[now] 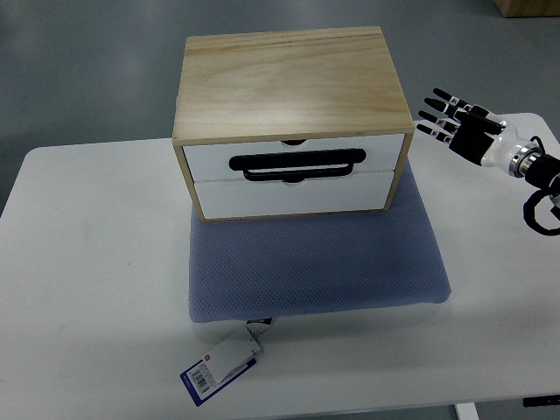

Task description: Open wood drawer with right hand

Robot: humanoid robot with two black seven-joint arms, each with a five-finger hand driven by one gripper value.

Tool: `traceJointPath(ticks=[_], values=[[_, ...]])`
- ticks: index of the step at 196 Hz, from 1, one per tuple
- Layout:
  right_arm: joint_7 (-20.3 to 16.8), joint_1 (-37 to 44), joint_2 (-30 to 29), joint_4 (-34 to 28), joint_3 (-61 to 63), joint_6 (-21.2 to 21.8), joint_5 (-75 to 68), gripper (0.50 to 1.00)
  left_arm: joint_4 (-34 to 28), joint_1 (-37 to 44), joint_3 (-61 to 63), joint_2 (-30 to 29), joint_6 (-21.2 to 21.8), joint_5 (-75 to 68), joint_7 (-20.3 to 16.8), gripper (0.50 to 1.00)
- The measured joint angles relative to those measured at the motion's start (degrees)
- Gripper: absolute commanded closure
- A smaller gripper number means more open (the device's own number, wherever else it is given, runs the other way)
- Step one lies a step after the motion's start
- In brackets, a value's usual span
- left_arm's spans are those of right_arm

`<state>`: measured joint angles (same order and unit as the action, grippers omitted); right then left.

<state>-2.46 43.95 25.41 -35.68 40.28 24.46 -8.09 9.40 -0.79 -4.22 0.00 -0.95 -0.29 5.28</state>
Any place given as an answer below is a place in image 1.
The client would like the black table controller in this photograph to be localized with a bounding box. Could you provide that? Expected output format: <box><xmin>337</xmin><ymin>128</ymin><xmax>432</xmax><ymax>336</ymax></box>
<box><xmin>522</xmin><ymin>395</ymin><xmax>560</xmax><ymax>408</ymax></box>

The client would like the wooden box corner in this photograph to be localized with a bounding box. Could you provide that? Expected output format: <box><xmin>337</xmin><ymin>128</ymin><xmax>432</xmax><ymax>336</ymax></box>
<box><xmin>493</xmin><ymin>0</ymin><xmax>559</xmax><ymax>18</ymax></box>

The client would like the blue mesh cushion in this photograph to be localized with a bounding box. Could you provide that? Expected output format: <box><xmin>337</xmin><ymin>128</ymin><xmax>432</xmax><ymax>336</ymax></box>
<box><xmin>188</xmin><ymin>167</ymin><xmax>451</xmax><ymax>323</ymax></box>

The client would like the white table leg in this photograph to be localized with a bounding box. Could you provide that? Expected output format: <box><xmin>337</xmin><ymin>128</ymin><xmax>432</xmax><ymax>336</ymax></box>
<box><xmin>454</xmin><ymin>402</ymin><xmax>480</xmax><ymax>420</ymax></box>

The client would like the white blue product tag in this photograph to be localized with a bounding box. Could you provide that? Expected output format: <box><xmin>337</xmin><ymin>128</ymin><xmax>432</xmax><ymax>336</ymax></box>
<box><xmin>180</xmin><ymin>318</ymin><xmax>272</xmax><ymax>407</ymax></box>

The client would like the black drawer handle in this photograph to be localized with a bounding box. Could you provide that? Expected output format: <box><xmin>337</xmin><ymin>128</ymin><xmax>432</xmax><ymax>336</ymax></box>
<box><xmin>228</xmin><ymin>148</ymin><xmax>367</xmax><ymax>183</ymax></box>

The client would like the white drawer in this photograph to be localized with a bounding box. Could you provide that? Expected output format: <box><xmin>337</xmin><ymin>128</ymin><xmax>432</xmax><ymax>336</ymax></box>
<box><xmin>183</xmin><ymin>134</ymin><xmax>404</xmax><ymax>181</ymax></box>

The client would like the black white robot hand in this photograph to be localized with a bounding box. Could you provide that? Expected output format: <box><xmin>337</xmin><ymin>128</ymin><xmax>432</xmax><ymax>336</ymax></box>
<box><xmin>416</xmin><ymin>88</ymin><xmax>543</xmax><ymax>178</ymax></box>

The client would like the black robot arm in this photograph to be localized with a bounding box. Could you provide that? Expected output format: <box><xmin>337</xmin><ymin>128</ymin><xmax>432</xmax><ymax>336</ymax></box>
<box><xmin>513</xmin><ymin>136</ymin><xmax>559</xmax><ymax>236</ymax></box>

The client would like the wooden drawer cabinet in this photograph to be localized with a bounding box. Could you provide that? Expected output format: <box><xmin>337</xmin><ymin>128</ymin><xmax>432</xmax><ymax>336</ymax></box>
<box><xmin>172</xmin><ymin>27</ymin><xmax>414</xmax><ymax>221</ymax></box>

